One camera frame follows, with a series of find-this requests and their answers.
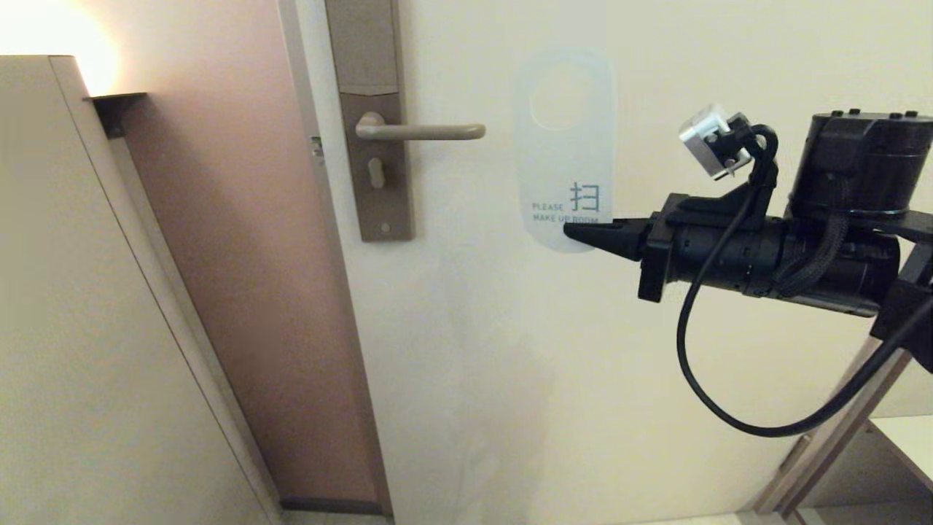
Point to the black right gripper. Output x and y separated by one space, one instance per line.
729 251

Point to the blue do-not-disturb door hanger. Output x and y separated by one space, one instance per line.
565 160

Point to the cream door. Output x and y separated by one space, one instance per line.
547 401

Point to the brown door lock plate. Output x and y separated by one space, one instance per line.
364 44

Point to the pale wardrobe shelf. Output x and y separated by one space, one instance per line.
911 445

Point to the beige cabinet panel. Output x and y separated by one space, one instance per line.
73 328

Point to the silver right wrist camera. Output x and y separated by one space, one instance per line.
711 138

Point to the black right camera bracket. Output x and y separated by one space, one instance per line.
751 153

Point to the dark wall lamp bracket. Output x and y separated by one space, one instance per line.
116 108

